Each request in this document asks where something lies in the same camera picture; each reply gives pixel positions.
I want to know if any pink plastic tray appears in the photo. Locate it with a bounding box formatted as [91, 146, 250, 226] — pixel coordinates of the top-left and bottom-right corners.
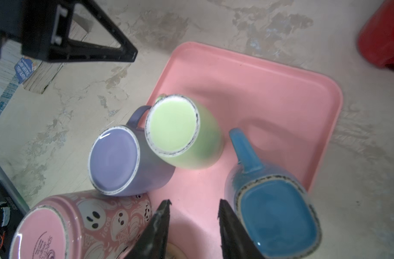
[147, 42, 343, 259]

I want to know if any light green ceramic mug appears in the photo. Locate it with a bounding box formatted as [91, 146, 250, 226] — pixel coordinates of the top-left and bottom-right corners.
[145, 95, 224, 170]

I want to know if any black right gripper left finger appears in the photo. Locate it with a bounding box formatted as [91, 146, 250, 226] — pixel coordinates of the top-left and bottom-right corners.
[124, 200, 171, 259]

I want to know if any purple ceramic mug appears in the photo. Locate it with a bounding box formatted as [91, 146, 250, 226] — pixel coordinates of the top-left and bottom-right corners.
[88, 105, 175, 196]

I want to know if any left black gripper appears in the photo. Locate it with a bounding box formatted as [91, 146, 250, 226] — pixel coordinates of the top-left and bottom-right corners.
[0, 0, 138, 63]

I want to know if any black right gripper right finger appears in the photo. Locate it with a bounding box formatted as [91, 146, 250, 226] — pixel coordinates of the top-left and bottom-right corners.
[218, 199, 264, 259]

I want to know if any pink ghost pattern mug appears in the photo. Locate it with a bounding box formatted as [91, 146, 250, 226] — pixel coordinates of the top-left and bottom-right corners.
[9, 190, 152, 259]

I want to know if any blue dotted ceramic mug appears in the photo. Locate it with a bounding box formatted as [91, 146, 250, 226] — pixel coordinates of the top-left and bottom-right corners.
[224, 128, 323, 259]

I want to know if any red ceramic mug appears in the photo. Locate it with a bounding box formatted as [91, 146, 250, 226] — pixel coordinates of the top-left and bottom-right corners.
[357, 1, 394, 71]

